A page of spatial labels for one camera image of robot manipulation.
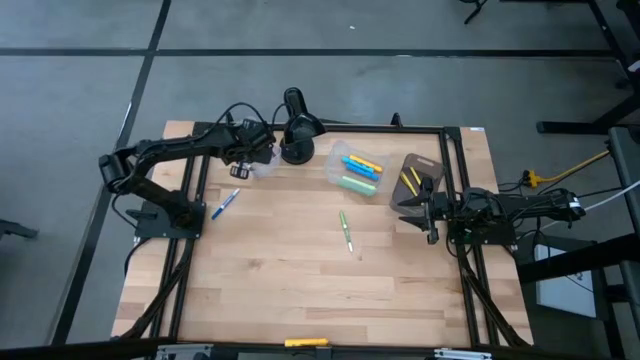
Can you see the blue thick highlighter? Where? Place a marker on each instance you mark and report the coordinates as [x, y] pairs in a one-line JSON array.
[[362, 171]]

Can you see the green thin marker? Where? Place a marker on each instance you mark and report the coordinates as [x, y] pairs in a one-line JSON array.
[[346, 230]]

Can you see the black aluminium table frame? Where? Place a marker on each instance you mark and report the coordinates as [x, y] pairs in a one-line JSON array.
[[350, 128]]

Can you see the black chair foot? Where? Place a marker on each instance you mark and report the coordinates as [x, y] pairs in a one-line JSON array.
[[17, 230]]

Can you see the blue thin marker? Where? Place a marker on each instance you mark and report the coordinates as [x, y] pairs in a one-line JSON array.
[[225, 204]]

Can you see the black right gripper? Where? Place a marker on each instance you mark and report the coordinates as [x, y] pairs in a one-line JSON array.
[[432, 207]]

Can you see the silver metal bracket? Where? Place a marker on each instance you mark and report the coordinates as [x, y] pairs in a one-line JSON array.
[[182, 349], [462, 354]]

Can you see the teal thick highlighter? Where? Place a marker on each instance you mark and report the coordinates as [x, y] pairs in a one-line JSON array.
[[351, 161]]

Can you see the smoky grey plastic bin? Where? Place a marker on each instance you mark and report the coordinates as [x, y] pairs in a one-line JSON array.
[[422, 162]]

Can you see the yellow clamp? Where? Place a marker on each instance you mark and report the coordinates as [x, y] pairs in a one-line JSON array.
[[306, 342]]

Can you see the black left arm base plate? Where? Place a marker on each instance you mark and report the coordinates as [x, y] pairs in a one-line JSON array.
[[150, 231]]

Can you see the light green thick highlighter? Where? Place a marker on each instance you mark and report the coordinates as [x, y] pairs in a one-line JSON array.
[[357, 183]]

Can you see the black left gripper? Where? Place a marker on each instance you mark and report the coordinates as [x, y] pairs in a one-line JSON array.
[[250, 140]]

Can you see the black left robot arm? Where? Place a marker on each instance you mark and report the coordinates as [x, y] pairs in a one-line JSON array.
[[165, 145]]

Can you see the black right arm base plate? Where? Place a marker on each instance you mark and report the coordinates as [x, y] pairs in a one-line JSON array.
[[502, 236]]

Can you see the black table foot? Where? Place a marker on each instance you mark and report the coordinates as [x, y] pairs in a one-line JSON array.
[[590, 123]]

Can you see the black stand leg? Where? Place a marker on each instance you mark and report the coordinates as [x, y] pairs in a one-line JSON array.
[[472, 12]]

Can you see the black stand frame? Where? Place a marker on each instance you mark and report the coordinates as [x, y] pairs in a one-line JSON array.
[[607, 30]]

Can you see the white panel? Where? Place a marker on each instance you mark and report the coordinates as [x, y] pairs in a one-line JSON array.
[[565, 295]]

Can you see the black metal bar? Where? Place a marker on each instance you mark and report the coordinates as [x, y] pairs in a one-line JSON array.
[[75, 350]]

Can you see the black metal beam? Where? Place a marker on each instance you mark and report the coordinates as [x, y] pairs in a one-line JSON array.
[[575, 260]]

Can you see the yellow thick highlighter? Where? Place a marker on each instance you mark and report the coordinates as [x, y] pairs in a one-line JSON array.
[[366, 163]]

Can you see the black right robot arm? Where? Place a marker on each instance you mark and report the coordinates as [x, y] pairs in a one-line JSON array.
[[525, 205]]

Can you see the yellow thin marker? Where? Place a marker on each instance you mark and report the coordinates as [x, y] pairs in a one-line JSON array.
[[407, 182], [416, 176]]

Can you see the grey metal post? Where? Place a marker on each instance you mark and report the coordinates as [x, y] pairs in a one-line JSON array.
[[625, 170]]

